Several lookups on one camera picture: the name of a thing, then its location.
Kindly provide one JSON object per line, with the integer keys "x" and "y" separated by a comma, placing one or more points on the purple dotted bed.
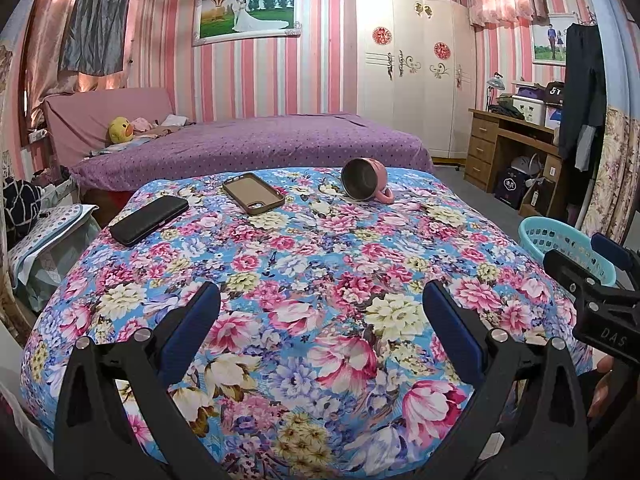
{"x": 260, "y": 150}

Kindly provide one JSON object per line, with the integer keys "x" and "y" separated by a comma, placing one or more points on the grey hanging cloth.
{"x": 97, "y": 20}

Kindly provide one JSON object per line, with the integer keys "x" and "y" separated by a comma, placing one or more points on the person's right hand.
{"x": 600, "y": 385}

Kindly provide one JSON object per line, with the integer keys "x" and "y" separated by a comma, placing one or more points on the pink covered headboard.
{"x": 80, "y": 115}

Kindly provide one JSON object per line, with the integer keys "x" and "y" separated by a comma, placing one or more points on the teal plastic basket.
{"x": 550, "y": 240}

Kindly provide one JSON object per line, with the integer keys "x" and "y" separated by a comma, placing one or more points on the pink mug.
{"x": 372, "y": 175}

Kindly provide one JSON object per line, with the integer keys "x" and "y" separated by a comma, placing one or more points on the yellow duck plush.
{"x": 121, "y": 130}

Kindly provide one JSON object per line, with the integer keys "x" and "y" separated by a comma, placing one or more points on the black white patterned bag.
{"x": 22, "y": 207}

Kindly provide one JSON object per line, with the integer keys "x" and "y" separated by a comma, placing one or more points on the floral tablecloth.
{"x": 320, "y": 270}

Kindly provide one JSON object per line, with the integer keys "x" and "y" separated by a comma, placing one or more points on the hanging dark clothes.
{"x": 580, "y": 90}

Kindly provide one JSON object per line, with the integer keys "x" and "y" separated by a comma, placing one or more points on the desk lamp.
{"x": 495, "y": 85}

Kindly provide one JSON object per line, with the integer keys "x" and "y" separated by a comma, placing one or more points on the black paper bag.
{"x": 511, "y": 187}

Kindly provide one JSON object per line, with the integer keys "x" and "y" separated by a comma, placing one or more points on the small framed photo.
{"x": 550, "y": 40}

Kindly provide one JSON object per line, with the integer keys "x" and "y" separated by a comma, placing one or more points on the white storage box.
{"x": 529, "y": 109}

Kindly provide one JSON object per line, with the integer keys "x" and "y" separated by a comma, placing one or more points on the white wardrobe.
{"x": 415, "y": 105}

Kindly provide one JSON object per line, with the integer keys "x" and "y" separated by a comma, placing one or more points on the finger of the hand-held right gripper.
{"x": 565, "y": 272}
{"x": 612, "y": 255}

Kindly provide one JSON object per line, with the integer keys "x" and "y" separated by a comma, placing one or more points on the brown phone case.
{"x": 252, "y": 194}

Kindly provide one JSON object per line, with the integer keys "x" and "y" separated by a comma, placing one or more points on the pink shiny curtain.
{"x": 45, "y": 50}

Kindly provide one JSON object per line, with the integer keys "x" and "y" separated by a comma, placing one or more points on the beige floral curtain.
{"x": 617, "y": 175}

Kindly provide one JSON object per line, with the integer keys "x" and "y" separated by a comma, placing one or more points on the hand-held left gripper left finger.
{"x": 192, "y": 330}

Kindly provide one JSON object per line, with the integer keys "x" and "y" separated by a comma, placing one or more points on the wooden desk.
{"x": 482, "y": 150}

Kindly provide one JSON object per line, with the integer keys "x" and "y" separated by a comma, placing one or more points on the pile of clothes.
{"x": 160, "y": 124}

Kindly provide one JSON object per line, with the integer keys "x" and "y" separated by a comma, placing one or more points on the white power strip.
{"x": 38, "y": 135}

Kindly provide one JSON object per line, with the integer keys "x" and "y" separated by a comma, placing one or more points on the framed wedding picture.
{"x": 247, "y": 15}

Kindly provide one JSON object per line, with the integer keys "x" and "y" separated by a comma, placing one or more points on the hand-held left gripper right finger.
{"x": 450, "y": 330}

